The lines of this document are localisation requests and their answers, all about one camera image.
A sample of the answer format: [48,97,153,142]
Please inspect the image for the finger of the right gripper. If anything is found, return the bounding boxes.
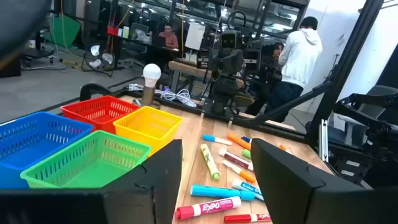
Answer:
[208,49,218,74]
[234,49,244,75]

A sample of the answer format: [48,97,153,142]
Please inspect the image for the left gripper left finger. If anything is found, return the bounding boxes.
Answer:
[104,139,183,224]

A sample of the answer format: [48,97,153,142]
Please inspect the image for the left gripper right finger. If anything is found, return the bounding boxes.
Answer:
[251,138,371,224]

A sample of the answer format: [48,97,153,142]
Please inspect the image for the light blue Expo marker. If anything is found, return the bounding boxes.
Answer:
[231,178,265,202]

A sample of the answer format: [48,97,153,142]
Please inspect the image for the thin orange white marker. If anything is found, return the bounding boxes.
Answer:
[278,144,294,156]
[221,159,257,184]

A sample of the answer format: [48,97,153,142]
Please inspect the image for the thin red Expo marker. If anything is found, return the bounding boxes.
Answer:
[223,213,272,224]

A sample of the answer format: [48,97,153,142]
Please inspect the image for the thin blue white marker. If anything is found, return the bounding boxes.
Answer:
[202,134,233,146]

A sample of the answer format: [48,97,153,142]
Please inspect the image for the wooden bench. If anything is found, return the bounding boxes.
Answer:
[169,60,246,94]

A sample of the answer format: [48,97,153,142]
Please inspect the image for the white panel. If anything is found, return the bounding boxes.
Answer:
[185,22,206,51]

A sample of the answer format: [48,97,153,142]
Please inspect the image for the person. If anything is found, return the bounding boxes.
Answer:
[157,24,180,50]
[259,42,285,94]
[266,16,323,124]

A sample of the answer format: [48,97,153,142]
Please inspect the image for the maroon Expo marker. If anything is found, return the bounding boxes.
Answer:
[218,147,254,172]

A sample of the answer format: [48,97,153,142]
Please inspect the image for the light blue highlighter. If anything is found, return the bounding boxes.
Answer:
[190,184,256,202]

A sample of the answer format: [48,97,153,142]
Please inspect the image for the yellow plastic basket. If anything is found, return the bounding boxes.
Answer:
[113,105,183,156]

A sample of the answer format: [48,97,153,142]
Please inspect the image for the orange highlighter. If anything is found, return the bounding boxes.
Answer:
[226,133,252,151]

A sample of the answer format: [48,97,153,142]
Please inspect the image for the white bulb brass lamp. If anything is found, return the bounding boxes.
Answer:
[132,63,162,110]

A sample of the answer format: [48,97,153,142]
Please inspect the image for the green plastic basket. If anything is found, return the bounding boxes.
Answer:
[20,129,152,189]

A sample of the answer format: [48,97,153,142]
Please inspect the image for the red plastic basket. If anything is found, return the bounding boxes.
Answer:
[60,95,141,134]

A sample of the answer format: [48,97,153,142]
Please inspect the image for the black equipment with labels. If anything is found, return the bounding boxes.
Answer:
[329,85,398,189]

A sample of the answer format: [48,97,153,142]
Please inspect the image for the black floor fan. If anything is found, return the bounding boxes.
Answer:
[81,42,116,78]

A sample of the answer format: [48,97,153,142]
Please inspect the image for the blue plastic basket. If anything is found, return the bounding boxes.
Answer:
[0,111,94,190]

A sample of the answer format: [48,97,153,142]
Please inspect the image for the green board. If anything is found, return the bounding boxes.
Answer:
[49,14,82,49]

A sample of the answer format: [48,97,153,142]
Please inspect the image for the white lamp cable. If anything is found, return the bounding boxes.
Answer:
[154,88,198,108]

